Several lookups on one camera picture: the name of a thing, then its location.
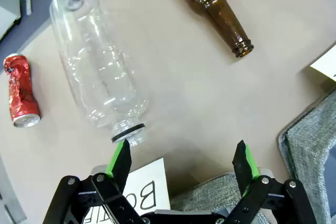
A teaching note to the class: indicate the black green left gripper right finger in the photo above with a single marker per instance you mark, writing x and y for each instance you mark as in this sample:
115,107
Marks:
246,171

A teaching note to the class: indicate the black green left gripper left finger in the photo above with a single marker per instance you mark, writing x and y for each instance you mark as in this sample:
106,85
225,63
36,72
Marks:
115,182

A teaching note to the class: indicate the large clear plastic bottle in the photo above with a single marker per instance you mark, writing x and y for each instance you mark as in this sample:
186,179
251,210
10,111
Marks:
99,77

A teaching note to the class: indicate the crushed red soda can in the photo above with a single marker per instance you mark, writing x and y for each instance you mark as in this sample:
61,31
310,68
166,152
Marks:
22,93

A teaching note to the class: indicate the brown glass bottle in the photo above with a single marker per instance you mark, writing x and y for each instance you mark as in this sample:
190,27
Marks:
218,6

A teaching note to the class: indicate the white card behind bottle basket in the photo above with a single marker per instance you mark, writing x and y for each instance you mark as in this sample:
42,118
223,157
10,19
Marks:
152,179

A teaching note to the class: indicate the grey felt bottle basket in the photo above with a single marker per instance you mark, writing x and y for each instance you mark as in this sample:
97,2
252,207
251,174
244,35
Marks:
210,195

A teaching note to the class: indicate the grey felt plastic basket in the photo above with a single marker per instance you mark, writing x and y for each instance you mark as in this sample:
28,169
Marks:
309,142

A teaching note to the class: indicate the white card behind plastic basket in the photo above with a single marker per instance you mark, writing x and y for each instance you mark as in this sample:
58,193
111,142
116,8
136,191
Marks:
325,64

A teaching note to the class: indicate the white cabinet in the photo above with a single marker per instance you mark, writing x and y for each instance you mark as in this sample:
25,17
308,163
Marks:
10,3

